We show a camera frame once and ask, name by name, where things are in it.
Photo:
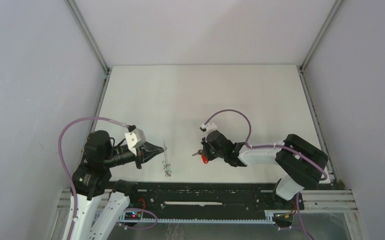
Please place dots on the right aluminium frame post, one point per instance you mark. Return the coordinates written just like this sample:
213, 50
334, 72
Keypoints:
321, 33

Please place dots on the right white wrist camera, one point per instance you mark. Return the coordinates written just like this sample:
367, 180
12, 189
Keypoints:
208, 127

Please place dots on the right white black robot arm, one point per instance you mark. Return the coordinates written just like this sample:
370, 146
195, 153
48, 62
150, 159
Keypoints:
303, 163

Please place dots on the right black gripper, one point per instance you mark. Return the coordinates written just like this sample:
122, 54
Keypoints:
205, 150

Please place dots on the aluminium frame post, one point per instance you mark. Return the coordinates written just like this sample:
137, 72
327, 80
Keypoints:
321, 33
87, 34

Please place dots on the metal disc keyring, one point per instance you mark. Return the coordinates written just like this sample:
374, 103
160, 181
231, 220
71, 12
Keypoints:
166, 164

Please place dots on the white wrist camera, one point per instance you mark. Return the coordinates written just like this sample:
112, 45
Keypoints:
134, 140
208, 127

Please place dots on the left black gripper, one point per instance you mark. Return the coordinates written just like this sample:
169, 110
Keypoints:
146, 152

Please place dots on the left aluminium frame post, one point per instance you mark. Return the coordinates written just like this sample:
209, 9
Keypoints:
87, 34

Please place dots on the white slotted cable duct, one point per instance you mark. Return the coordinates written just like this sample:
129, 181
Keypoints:
125, 219

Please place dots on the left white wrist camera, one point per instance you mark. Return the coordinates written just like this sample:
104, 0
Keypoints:
134, 140

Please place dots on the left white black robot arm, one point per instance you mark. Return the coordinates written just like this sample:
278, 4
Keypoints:
91, 178

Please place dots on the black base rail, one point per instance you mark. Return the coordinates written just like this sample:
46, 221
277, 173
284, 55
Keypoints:
212, 201

